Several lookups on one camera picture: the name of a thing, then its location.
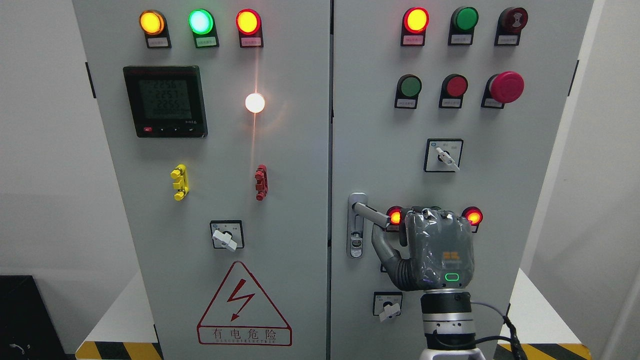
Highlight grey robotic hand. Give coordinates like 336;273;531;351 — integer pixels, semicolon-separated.
371;206;474;291

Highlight silver door handle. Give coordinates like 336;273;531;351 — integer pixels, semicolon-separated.
347;192;391;259

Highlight left grey cabinet door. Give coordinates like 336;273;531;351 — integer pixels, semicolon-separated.
73;0;331;360

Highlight red indicator light left door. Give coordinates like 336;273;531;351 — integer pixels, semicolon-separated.
236;8;264;48

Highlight red indicator light middle right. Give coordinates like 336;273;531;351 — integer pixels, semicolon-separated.
462;206;483;233

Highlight red indicator light middle left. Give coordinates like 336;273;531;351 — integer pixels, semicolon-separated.
385;205;403;233

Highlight green push button upper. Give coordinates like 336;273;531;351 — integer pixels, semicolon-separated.
394;74;422;110

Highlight red push button upper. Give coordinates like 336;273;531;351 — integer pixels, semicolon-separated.
438;73;469;109

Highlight red emergency stop button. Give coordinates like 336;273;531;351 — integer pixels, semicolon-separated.
481;71;525;109

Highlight red terminal connector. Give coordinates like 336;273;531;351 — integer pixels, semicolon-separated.
254;164;269;202

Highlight red electric warning sticker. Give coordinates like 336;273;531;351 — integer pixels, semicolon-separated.
196;260;293;347

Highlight green indicator light right top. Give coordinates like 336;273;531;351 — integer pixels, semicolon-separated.
448;6;479;46

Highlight red indicator light right top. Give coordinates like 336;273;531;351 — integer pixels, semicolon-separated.
400;7;430;47

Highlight white lit indicator light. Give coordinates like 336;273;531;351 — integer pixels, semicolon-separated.
244;92;266;114

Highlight red black buzzer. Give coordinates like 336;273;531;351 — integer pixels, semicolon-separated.
494;7;529;46

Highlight yellow terminal connector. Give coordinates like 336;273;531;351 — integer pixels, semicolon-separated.
170;164;190;202

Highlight black digital power meter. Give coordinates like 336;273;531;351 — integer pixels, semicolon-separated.
123;65;208;138

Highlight white platform with hazard stripes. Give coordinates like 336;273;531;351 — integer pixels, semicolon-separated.
67;271;592;360

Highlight green lit indicator light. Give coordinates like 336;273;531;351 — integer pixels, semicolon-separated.
188;8;220;49

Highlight yellow indicator light top left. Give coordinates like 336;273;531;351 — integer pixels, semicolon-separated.
139;9;172;49

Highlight black box bottom left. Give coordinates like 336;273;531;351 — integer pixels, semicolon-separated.
0;275;67;360

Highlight white lower rotary switch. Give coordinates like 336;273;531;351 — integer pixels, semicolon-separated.
372;291;403;322

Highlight upper right rotary switch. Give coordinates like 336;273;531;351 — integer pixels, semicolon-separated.
423;138;464;173

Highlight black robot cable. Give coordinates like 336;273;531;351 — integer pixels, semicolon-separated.
425;301;528;360

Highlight left door rotary switch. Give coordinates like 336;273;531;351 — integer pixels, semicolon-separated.
209;219;245;252

